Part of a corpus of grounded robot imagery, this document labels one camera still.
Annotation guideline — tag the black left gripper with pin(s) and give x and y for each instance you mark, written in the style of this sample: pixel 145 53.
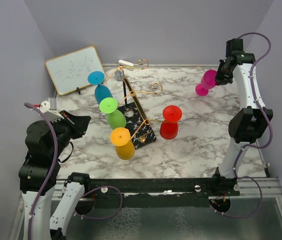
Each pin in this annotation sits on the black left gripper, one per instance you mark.
pixel 79 123

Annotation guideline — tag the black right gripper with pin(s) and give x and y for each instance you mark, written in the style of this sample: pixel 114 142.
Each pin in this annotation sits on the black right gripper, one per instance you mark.
pixel 221 80

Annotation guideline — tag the magenta wine glass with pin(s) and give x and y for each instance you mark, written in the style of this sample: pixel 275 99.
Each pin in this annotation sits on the magenta wine glass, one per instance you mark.
pixel 207 82

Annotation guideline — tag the red wine glass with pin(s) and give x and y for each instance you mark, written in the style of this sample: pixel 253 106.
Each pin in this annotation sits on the red wine glass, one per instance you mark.
pixel 169 127

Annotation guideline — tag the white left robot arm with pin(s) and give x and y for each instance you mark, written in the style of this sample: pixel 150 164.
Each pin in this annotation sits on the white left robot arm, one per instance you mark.
pixel 38 175

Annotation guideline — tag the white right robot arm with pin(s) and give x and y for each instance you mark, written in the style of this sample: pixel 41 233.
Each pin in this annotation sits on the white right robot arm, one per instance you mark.
pixel 253 118

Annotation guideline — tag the green wine glass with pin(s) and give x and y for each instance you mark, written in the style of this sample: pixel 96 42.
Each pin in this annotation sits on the green wine glass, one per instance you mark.
pixel 115 118

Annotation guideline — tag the blue wine glass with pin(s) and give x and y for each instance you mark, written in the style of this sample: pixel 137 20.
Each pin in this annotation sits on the blue wine glass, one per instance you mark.
pixel 101 91

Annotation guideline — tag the orange wine glass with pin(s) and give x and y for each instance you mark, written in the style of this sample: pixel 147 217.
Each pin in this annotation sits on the orange wine glass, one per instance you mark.
pixel 121 139

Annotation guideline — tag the black patterned rack base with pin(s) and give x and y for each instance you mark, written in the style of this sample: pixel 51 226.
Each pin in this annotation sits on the black patterned rack base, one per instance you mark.
pixel 136 118

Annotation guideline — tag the small framed whiteboard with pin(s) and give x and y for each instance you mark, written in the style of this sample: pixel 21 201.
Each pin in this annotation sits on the small framed whiteboard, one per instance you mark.
pixel 70 71

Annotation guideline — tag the white marker eraser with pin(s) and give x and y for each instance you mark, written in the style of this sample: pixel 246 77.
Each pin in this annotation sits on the white marker eraser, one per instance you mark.
pixel 125 63

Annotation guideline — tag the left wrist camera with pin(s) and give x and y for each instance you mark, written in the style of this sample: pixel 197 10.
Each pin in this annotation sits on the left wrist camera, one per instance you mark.
pixel 49 108

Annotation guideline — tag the gold wire glass rack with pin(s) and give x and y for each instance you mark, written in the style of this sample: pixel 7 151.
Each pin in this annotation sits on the gold wire glass rack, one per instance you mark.
pixel 142 64

